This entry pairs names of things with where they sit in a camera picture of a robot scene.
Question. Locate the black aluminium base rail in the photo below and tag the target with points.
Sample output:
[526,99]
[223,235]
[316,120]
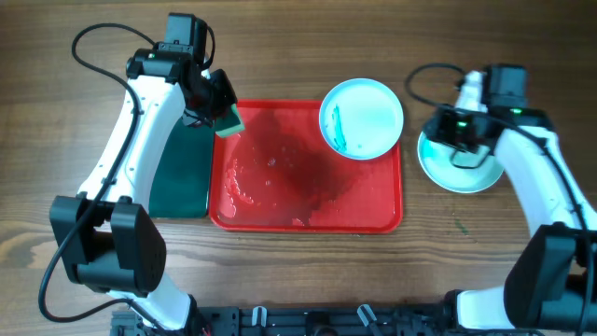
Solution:
[365,320]

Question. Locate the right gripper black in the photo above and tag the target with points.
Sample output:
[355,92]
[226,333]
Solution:
[439,130]

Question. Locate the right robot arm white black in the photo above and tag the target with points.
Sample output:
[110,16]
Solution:
[553,283]

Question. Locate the green yellow sponge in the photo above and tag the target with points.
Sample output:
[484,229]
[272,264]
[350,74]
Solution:
[230,123]

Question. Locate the red plastic tray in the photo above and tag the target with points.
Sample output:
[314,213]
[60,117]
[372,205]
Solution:
[280,175]

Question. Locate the dark green tray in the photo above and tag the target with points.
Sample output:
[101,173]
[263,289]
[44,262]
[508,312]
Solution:
[181,185]

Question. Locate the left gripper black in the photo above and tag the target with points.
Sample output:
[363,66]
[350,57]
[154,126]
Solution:
[227,98]

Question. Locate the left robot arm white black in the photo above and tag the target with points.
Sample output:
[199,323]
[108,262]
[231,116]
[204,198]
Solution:
[106,238]

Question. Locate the white plate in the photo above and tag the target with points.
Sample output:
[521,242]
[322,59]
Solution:
[458,171]
[361,119]

